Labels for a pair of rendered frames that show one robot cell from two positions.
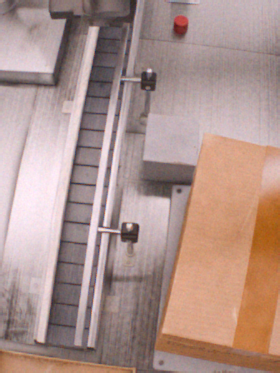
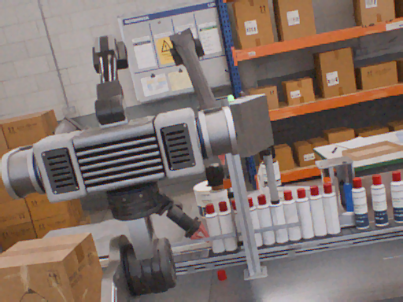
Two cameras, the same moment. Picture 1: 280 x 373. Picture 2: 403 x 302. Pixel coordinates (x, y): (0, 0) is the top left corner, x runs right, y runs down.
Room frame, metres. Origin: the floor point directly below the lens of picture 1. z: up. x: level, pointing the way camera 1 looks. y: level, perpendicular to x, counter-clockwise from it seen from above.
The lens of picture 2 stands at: (0.89, -1.79, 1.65)
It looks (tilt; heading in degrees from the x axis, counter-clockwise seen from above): 16 degrees down; 90
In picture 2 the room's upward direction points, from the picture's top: 11 degrees counter-clockwise
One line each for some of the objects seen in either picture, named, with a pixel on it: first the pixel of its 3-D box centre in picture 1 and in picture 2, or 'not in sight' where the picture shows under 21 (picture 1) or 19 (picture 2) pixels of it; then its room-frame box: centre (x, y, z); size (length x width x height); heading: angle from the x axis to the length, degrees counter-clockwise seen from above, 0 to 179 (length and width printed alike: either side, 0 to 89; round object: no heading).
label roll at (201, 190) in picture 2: not in sight; (216, 197); (0.83, 0.59, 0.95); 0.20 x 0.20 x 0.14
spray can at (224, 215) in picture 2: not in sight; (227, 226); (0.86, 0.06, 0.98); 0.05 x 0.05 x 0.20
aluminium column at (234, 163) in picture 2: not in sight; (239, 189); (0.93, -0.09, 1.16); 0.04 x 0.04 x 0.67; 85
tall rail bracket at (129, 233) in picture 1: (117, 239); not in sight; (0.27, 0.04, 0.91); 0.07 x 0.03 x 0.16; 85
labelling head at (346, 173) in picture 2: not in sight; (338, 193); (1.33, 0.11, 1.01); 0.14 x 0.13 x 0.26; 175
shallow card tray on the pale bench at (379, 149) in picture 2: not in sight; (371, 150); (1.90, 1.42, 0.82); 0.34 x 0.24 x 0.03; 7
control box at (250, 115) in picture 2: not in sight; (245, 125); (1.00, -0.04, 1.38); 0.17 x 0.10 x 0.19; 50
